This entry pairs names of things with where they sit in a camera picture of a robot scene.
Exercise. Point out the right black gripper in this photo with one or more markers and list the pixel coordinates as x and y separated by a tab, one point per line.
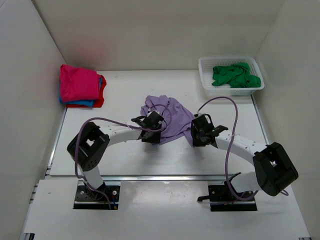
195	142

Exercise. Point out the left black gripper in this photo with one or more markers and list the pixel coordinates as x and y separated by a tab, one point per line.
156	139

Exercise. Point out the purple t shirt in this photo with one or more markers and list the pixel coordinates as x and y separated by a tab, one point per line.
177	118

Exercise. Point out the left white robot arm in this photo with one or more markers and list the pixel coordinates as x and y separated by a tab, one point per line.
89	145

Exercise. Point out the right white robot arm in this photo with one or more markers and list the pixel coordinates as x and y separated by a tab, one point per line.
273	168

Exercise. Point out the folded red t shirt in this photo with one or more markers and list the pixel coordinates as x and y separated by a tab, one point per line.
100	96

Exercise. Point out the folded blue t shirt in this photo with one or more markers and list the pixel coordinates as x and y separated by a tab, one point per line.
82	101

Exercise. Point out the green t shirt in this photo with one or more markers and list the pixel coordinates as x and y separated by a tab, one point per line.
236	76

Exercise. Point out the white plastic basket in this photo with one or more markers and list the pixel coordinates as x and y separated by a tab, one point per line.
205	65

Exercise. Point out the folded pink t shirt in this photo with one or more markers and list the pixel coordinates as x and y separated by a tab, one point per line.
77	84

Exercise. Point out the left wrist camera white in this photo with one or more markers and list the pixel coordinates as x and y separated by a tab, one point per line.
153	109

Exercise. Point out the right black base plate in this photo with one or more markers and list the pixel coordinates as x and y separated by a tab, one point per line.
221	200

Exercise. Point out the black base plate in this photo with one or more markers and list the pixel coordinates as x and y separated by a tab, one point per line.
221	200
86	199

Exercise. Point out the aluminium rail front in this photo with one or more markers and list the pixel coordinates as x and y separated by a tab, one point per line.
164	178

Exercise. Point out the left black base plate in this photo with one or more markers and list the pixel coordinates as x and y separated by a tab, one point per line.
86	199

